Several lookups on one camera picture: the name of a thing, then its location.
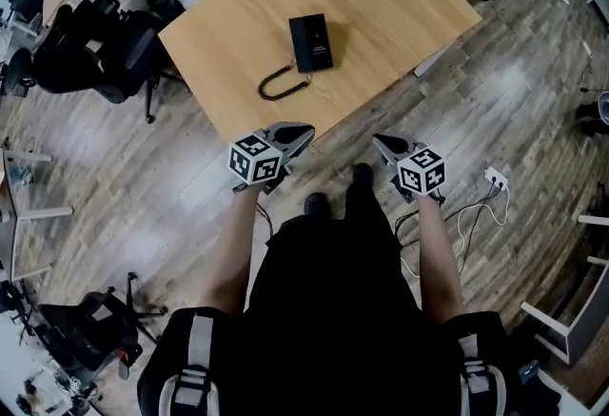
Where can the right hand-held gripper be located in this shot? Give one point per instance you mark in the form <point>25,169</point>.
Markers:
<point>421,171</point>

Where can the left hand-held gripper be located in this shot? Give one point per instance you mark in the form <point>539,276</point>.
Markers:
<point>254,159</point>

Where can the person's right forearm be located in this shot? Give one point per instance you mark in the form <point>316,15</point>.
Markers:
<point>438,262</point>

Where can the person's left forearm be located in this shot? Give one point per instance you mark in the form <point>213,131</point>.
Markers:
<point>235,252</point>

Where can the wooden desk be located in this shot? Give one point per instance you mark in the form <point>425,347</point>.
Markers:
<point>238,33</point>

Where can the person's right black shoe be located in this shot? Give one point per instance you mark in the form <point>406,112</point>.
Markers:
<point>363,173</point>

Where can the person's black shoe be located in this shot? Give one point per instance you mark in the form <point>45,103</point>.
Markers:
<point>316,204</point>
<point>363,173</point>

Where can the white power strip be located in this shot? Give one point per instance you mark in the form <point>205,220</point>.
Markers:
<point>496,178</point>

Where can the person's left black shoe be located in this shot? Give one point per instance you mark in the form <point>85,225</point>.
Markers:
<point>316,204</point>

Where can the person's black clothing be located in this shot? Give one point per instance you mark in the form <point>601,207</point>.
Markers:
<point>333,309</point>

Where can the large black office chair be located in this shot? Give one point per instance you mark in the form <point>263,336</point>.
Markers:
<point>104,57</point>

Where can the black bag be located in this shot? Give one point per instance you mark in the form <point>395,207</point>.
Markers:
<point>162,0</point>

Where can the black office chair red detail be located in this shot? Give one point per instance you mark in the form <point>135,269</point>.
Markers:
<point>90,333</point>

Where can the white leg table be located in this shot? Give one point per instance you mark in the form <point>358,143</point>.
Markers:
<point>9,209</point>

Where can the small black office chair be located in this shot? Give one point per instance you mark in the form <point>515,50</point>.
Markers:
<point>26,0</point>

